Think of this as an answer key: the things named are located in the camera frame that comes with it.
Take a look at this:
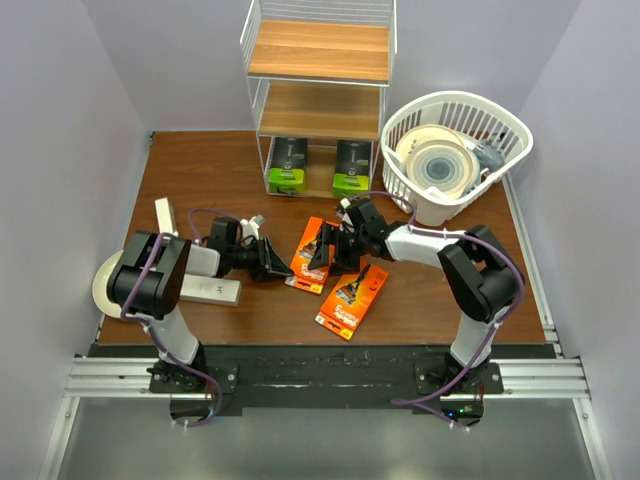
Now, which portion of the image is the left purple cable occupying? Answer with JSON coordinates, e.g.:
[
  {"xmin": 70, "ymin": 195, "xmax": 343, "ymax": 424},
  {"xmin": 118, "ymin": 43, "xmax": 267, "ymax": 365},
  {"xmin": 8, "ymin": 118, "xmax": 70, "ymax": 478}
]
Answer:
[{"xmin": 119, "ymin": 207, "xmax": 246, "ymax": 429}]

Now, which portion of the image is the white small box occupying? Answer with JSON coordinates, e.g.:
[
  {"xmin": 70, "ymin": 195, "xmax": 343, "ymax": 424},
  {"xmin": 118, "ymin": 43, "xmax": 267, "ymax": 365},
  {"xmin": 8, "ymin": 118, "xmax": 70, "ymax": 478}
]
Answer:
[{"xmin": 154, "ymin": 197, "xmax": 179, "ymax": 236}]

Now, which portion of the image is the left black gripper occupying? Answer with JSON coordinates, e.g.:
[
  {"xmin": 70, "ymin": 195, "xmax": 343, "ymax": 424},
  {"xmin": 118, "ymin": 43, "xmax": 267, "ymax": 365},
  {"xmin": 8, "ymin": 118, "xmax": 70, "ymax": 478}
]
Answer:
[{"xmin": 228, "ymin": 236, "xmax": 293, "ymax": 281}]

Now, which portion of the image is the aluminium frame rail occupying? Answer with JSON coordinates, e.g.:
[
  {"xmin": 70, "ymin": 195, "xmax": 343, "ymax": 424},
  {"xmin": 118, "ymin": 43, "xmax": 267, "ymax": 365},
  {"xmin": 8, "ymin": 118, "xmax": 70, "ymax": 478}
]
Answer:
[{"xmin": 37, "ymin": 349, "xmax": 614, "ymax": 480}]

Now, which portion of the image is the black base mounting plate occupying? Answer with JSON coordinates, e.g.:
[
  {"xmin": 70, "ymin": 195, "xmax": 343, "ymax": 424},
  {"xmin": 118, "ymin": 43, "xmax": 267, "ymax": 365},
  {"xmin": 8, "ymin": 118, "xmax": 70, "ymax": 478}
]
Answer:
[{"xmin": 149, "ymin": 343, "xmax": 504, "ymax": 420}]

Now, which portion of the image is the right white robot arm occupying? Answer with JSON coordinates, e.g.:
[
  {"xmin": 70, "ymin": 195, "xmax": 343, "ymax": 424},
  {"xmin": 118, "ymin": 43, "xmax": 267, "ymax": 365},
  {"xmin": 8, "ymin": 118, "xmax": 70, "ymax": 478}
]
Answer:
[{"xmin": 309, "ymin": 198, "xmax": 525, "ymax": 393}]

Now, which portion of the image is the white plastic slatted basket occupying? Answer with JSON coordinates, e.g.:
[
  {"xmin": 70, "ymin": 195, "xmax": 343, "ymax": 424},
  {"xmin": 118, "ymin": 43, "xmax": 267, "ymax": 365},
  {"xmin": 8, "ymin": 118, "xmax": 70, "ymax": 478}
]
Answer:
[{"xmin": 379, "ymin": 91, "xmax": 533, "ymax": 227}]

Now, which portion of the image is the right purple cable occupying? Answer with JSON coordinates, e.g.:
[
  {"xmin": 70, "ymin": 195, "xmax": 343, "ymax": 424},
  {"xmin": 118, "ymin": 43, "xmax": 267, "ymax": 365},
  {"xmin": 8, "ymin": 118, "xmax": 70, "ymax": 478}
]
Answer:
[{"xmin": 347, "ymin": 190, "xmax": 527, "ymax": 422}]

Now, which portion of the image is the silver grey flat box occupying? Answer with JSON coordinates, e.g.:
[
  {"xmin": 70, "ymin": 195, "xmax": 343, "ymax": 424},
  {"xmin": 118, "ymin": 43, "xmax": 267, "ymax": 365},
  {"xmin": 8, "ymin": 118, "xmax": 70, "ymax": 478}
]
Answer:
[{"xmin": 180, "ymin": 275, "xmax": 242, "ymax": 306}]

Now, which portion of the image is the purple cable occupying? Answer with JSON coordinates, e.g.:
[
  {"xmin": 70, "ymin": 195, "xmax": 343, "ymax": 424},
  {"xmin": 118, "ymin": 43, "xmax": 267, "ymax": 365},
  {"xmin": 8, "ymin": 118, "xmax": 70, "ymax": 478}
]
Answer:
[
  {"xmin": 119, "ymin": 207, "xmax": 246, "ymax": 429},
  {"xmin": 347, "ymin": 190, "xmax": 527, "ymax": 422}
]

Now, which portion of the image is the cream plate in basket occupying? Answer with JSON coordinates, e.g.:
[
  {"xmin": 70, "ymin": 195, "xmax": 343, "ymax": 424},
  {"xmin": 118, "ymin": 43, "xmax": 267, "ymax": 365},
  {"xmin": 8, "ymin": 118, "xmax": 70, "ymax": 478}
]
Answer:
[{"xmin": 395, "ymin": 124, "xmax": 464, "ymax": 160}]

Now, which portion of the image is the orange razor box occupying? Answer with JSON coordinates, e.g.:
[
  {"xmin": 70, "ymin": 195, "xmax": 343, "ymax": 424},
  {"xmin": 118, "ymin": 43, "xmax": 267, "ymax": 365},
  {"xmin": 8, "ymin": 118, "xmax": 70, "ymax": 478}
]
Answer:
[
  {"xmin": 285, "ymin": 217, "xmax": 335, "ymax": 295},
  {"xmin": 315, "ymin": 260, "xmax": 388, "ymax": 341}
]

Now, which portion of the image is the white wire wooden shelf unit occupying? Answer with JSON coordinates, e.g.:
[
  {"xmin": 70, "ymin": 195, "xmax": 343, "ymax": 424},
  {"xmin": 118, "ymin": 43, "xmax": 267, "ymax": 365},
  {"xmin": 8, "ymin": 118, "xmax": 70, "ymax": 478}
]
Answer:
[{"xmin": 240, "ymin": 1, "xmax": 397, "ymax": 198}]

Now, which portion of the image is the black green razor box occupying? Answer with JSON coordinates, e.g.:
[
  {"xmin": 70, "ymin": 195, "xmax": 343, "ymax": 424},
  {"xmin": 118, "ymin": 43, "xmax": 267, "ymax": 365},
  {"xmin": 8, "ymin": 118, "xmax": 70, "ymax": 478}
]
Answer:
[
  {"xmin": 332, "ymin": 140, "xmax": 372, "ymax": 198},
  {"xmin": 267, "ymin": 137, "xmax": 308, "ymax": 195}
]

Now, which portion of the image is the cream plate on table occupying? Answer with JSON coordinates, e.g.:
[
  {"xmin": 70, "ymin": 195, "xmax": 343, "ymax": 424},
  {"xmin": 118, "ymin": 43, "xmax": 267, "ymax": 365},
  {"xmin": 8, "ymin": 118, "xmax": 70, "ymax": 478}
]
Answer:
[{"xmin": 92, "ymin": 250, "xmax": 123, "ymax": 318}]

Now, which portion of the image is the blue ringed plate in basket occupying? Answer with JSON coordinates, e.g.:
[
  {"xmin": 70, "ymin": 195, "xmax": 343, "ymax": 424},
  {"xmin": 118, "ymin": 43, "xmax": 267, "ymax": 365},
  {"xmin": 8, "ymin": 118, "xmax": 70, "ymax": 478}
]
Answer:
[{"xmin": 405, "ymin": 140, "xmax": 480, "ymax": 200}]

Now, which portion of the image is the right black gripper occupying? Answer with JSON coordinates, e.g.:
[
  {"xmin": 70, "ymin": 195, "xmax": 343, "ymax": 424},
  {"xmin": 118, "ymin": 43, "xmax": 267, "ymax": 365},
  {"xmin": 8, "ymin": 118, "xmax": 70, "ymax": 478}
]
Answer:
[{"xmin": 307, "ymin": 224, "xmax": 368, "ymax": 277}]

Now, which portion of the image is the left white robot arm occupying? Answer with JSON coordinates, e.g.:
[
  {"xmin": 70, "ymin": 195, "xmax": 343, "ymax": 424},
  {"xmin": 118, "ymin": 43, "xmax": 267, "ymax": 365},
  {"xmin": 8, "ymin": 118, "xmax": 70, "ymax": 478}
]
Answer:
[{"xmin": 105, "ymin": 216, "xmax": 293, "ymax": 392}]

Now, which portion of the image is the grey object in basket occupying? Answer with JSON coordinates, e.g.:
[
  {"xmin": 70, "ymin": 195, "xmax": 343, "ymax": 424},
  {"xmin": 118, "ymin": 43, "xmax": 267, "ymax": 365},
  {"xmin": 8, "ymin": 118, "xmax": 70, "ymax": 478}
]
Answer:
[{"xmin": 472, "ymin": 140, "xmax": 506, "ymax": 173}]

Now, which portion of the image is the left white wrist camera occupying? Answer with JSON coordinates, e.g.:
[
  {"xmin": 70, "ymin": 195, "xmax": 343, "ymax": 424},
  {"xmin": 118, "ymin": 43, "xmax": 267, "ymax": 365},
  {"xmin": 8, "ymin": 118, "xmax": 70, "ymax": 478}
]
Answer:
[{"xmin": 240, "ymin": 215, "xmax": 265, "ymax": 243}]

